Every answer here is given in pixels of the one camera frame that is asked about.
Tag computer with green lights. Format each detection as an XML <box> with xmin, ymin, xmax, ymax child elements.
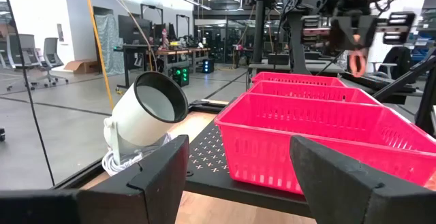
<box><xmin>172</xmin><ymin>65</ymin><xmax>191</xmax><ymax>88</ymax></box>

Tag grey office chair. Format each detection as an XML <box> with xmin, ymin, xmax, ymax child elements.
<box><xmin>5</xmin><ymin>33</ymin><xmax>38</xmax><ymax>92</ymax></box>
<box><xmin>35</xmin><ymin>37</ymin><xmax>69</xmax><ymax>88</ymax></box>

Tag black office chair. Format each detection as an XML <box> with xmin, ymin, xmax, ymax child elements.
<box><xmin>381</xmin><ymin>46</ymin><xmax>414</xmax><ymax>80</ymax></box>

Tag black monitor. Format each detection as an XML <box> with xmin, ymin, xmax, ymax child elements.
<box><xmin>118</xmin><ymin>14</ymin><xmax>153</xmax><ymax>45</ymax></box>

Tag wooden top workbench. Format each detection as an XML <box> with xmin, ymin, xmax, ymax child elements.
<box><xmin>155</xmin><ymin>46</ymin><xmax>212</xmax><ymax>76</ymax></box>

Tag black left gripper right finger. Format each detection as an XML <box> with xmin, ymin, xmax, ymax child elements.
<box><xmin>290</xmin><ymin>135</ymin><xmax>436</xmax><ymax>224</ymax></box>

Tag black table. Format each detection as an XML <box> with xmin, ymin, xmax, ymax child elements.
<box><xmin>248</xmin><ymin>59</ymin><xmax>345</xmax><ymax>76</ymax></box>

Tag black hanging cable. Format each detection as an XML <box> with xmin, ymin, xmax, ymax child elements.
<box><xmin>0</xmin><ymin>0</ymin><xmax>56</xmax><ymax>187</ymax></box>

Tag orange rubber band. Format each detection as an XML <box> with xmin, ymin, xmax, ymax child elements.
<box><xmin>348</xmin><ymin>33</ymin><xmax>368</xmax><ymax>79</ymax></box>

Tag brown cardboard box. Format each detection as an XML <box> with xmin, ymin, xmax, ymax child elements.
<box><xmin>63</xmin><ymin>59</ymin><xmax>99</xmax><ymax>74</ymax></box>

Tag red plastic slotted basket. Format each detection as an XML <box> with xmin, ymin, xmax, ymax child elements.
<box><xmin>213</xmin><ymin>92</ymin><xmax>436</xmax><ymax>195</ymax></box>
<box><xmin>247</xmin><ymin>80</ymin><xmax>382</xmax><ymax>106</ymax></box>
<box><xmin>251</xmin><ymin>71</ymin><xmax>348</xmax><ymax>88</ymax></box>

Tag white coiled lamp cable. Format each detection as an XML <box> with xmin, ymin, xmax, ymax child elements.
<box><xmin>101</xmin><ymin>132</ymin><xmax>173</xmax><ymax>177</ymax></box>

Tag grey fabric cover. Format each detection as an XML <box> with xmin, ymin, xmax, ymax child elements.
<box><xmin>94</xmin><ymin>12</ymin><xmax>125</xmax><ymax>75</ymax></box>

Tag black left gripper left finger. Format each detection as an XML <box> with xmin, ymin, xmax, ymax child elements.
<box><xmin>77</xmin><ymin>134</ymin><xmax>190</xmax><ymax>224</ymax></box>

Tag black perforated metal riser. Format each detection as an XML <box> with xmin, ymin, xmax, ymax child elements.
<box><xmin>185</xmin><ymin>123</ymin><xmax>313</xmax><ymax>218</ymax></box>

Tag yellow hanging cable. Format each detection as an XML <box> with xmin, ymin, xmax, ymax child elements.
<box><xmin>82</xmin><ymin>0</ymin><xmax>116</xmax><ymax>110</ymax></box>

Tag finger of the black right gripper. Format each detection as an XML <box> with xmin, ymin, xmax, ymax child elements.
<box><xmin>354</xmin><ymin>15</ymin><xmax>377</xmax><ymax>50</ymax></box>
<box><xmin>329</xmin><ymin>15</ymin><xmax>356</xmax><ymax>50</ymax></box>

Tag white round spot lamp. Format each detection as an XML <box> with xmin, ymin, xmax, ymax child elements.
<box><xmin>103</xmin><ymin>71</ymin><xmax>189</xmax><ymax>166</ymax></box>

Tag computer with blue lights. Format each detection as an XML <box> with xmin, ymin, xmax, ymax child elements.
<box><xmin>201</xmin><ymin>58</ymin><xmax>215</xmax><ymax>74</ymax></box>

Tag black desk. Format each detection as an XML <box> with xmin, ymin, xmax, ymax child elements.
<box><xmin>114</xmin><ymin>43</ymin><xmax>154</xmax><ymax>89</ymax></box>

